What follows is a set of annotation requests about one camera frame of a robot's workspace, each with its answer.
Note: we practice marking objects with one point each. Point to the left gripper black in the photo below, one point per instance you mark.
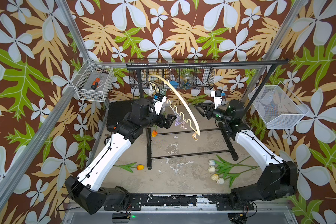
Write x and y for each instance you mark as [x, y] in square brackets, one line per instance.
[166, 122]

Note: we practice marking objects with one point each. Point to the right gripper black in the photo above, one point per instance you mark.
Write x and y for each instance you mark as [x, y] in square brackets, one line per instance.
[209, 112]

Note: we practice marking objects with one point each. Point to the orange tulip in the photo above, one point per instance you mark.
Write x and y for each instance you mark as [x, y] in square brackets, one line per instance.
[154, 132]

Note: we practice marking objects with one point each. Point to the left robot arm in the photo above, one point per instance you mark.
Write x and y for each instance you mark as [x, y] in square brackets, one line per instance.
[86, 189]

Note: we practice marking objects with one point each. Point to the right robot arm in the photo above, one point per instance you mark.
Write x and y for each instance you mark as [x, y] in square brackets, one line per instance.
[279, 176]

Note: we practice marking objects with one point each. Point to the clear plastic jar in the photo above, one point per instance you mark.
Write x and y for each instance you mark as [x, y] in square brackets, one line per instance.
[187, 80]

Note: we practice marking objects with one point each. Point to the blue object in basket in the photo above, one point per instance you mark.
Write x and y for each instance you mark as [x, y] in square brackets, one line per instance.
[174, 84]

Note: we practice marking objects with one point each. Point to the black plastic tool case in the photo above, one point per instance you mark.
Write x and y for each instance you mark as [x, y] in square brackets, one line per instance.
[117, 114]

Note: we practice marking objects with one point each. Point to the white mesh basket right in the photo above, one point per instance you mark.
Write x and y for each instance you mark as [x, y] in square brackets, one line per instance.
[278, 107]

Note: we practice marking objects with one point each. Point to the red black screwdriver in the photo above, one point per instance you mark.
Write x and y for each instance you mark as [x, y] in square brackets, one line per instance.
[95, 84]

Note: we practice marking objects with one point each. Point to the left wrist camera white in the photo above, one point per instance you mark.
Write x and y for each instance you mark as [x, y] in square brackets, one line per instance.
[158, 101]

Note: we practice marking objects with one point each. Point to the black wire wall basket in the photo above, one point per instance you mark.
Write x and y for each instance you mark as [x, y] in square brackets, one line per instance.
[146, 74]

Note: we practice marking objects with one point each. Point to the white wire basket left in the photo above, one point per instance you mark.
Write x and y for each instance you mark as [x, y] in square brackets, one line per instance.
[86, 75]

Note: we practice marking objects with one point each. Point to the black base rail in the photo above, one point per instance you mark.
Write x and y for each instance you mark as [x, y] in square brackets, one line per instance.
[221, 202]

